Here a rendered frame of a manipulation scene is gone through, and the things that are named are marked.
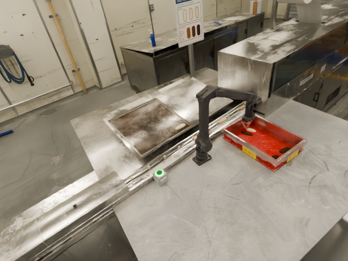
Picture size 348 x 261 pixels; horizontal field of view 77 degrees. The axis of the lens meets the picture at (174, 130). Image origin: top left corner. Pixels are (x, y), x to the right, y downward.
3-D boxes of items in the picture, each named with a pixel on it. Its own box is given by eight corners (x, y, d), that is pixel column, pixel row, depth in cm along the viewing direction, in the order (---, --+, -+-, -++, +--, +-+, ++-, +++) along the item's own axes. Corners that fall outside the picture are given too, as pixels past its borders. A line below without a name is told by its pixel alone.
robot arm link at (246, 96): (203, 91, 136) (214, 98, 129) (206, 83, 134) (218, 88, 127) (245, 98, 162) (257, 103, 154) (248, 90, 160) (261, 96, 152)
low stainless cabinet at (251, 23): (228, 62, 506) (229, 25, 458) (202, 56, 562) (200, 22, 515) (262, 46, 564) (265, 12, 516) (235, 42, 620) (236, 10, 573)
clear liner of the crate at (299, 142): (274, 174, 139) (277, 163, 134) (220, 138, 174) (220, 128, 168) (306, 149, 152) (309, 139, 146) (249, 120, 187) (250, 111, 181)
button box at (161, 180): (160, 190, 145) (157, 179, 139) (154, 184, 150) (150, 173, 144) (170, 183, 149) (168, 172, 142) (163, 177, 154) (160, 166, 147)
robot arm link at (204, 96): (192, 88, 130) (203, 94, 123) (211, 82, 136) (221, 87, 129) (194, 146, 156) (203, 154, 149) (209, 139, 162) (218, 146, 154)
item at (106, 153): (134, 252, 193) (105, 194, 144) (96, 174, 276) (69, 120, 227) (272, 158, 260) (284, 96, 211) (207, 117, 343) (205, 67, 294)
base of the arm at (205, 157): (199, 166, 154) (212, 158, 158) (198, 158, 149) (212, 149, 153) (191, 159, 160) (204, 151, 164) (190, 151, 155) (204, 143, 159)
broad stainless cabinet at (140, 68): (162, 114, 366) (151, 53, 305) (131, 96, 436) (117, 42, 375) (237, 74, 452) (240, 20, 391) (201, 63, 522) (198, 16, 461)
